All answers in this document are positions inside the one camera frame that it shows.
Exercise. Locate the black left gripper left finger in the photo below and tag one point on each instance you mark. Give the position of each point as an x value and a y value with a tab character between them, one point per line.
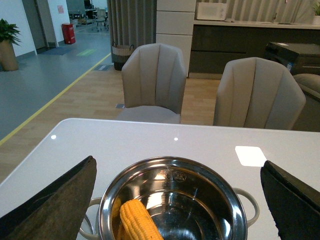
57	211

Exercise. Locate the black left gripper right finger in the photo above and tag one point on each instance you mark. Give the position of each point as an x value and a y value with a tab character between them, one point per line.
293	204

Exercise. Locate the yellow corn cob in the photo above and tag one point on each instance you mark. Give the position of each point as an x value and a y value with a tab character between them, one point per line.
137	221

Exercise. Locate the beige electric cooking pot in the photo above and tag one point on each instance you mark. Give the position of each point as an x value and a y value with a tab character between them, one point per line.
186	200

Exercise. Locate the grey sofa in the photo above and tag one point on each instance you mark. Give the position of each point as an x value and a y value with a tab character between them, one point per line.
309	118

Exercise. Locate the beige chair on right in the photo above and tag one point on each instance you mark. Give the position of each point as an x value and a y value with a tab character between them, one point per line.
257	93

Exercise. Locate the beige chair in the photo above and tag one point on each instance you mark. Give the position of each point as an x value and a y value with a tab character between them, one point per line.
257	93
154	79

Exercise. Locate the black appliance box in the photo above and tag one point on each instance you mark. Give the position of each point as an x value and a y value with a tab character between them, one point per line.
298	58

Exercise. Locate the beige chair on left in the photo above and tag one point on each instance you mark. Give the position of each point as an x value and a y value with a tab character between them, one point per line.
154	79

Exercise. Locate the woven laundry basket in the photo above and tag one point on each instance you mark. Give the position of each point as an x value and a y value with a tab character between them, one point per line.
120	54

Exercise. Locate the red bin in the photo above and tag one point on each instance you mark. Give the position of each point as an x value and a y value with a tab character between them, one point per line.
68	33

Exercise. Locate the dark kitchen counter cabinet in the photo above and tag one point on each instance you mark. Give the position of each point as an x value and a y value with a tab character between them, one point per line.
214	43

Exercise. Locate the potted green plant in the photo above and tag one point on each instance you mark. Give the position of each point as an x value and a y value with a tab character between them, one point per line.
9	36

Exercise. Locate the small potted plant on counter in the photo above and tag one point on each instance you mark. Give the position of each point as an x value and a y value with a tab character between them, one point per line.
316	13

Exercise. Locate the office swivel chair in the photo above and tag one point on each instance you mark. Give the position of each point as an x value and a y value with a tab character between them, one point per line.
101	20

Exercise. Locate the grey curtain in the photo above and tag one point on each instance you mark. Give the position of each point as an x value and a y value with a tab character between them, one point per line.
132	22

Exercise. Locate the white microwave oven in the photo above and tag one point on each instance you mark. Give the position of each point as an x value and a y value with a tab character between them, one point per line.
210	11

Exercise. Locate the white tall cabinet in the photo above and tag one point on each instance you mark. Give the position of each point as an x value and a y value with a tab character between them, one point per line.
174	25

